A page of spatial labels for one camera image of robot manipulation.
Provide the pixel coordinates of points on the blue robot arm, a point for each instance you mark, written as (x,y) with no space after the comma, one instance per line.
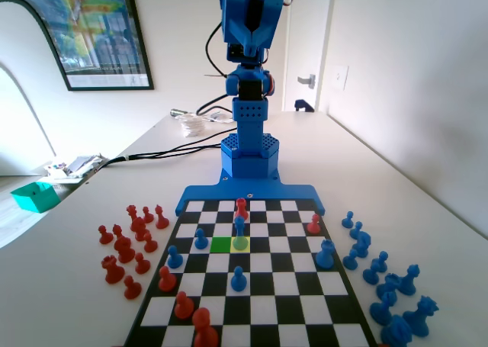
(249,133)

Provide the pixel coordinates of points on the red chess bishop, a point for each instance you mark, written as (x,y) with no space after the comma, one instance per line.
(161,218)

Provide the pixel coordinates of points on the red knight chess piece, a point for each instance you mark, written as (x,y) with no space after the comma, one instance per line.
(124,249)
(139,228)

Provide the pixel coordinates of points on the red rook chess piece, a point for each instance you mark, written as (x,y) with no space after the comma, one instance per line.
(113,270)

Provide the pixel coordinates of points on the blue table clamp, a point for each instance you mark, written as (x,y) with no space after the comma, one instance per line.
(303,105)

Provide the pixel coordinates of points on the white printed leaflet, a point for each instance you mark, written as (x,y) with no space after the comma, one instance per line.
(219,116)

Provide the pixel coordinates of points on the silver metal cylinder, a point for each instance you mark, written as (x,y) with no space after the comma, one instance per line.
(177,113)

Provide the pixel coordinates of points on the stack of white discs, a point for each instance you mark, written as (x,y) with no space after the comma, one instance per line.
(192,126)

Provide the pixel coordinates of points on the black framed map poster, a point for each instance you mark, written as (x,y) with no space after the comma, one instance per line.
(99,30)

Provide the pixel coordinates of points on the blue base mounting plate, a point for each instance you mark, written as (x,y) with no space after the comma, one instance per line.
(213,194)

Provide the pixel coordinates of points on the pile of papers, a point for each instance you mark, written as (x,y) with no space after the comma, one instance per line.
(76,166)

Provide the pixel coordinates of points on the black and white chessboard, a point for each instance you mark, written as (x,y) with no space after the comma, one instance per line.
(282,286)

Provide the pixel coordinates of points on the teal plastic box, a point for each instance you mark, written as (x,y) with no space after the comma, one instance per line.
(36,198)

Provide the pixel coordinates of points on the white light switch plate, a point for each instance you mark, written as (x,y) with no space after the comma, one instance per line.
(340,77)

